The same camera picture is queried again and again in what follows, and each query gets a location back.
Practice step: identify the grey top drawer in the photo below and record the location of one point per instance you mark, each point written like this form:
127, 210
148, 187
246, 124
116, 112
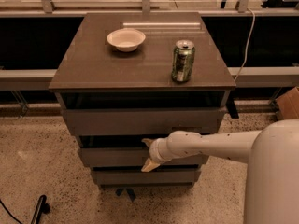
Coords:
88, 122

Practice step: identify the green soda can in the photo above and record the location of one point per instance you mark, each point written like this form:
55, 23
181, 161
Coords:
183, 58

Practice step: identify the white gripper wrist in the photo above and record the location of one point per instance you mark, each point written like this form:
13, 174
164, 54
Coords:
155, 153

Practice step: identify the grey bottom drawer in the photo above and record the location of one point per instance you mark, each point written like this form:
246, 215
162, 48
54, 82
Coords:
127, 177

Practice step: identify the white paper bowl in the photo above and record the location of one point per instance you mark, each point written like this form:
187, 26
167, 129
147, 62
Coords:
126, 39

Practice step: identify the cardboard box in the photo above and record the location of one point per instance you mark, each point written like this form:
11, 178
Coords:
288, 104

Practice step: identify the grey drawer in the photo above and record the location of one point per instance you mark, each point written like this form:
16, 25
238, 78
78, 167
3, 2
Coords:
88, 122
127, 177
128, 157

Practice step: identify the black floor stand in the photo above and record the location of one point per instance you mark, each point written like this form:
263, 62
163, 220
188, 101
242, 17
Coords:
42, 207

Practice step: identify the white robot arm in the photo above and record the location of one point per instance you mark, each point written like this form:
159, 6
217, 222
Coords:
271, 156

